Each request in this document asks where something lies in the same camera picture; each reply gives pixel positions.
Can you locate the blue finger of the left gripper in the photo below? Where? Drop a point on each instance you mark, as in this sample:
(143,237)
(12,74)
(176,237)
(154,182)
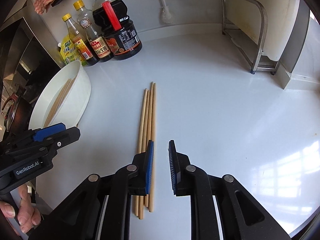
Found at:
(57,141)
(41,134)

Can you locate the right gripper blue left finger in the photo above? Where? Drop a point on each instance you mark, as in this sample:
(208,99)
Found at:
(140,182)

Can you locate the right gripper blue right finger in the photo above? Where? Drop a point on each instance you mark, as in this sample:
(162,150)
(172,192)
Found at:
(181,180)

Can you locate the person's left hand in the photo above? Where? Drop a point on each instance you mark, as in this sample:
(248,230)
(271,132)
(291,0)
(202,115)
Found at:
(28,216)

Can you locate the red pot with lid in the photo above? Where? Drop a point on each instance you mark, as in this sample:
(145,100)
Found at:
(19,114)

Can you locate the round white tray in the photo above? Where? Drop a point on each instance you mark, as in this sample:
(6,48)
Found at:
(64,99)

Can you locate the yellow seasoning pouch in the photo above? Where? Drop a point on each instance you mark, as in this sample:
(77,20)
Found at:
(69,52)

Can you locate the yellow-cap vinegar bottle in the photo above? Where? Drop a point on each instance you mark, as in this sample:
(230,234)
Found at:
(79,39)

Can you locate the yellow-cap soy sauce bottle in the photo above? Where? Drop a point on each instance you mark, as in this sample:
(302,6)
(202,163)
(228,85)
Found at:
(93,32)

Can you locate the white hanging brush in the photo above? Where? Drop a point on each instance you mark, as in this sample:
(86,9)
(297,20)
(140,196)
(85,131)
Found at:
(165,14)

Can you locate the large dark soy sauce jug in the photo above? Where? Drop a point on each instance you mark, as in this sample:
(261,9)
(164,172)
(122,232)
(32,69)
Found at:
(118,29)

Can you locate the steel cutting board rack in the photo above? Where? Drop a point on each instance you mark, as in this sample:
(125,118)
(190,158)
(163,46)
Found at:
(251,46)

